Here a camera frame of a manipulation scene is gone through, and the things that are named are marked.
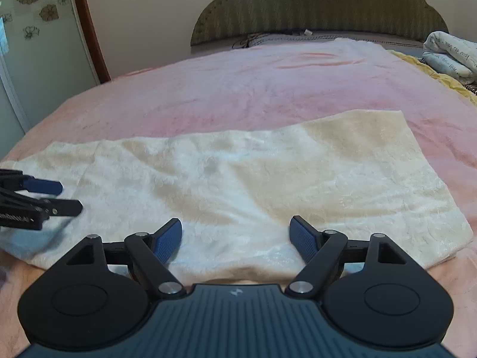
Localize white wardrobe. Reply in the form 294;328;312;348
0;0;102;137

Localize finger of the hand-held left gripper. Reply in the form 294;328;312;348
0;188;83;219
0;169;63;196

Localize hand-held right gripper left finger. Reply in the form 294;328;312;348
63;218;186;299

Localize pink blanket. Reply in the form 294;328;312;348
0;37;477;358

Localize brown wooden frame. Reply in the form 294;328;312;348
69;0;112;84

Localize cream pants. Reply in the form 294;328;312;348
0;109;474;280

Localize folded white quilt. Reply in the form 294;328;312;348
423;30;477;86

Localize yellow blanket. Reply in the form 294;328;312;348
388;49;477;103

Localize green padded headboard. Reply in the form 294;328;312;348
191;0;450;47

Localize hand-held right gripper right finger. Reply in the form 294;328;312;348
286;215;411;300

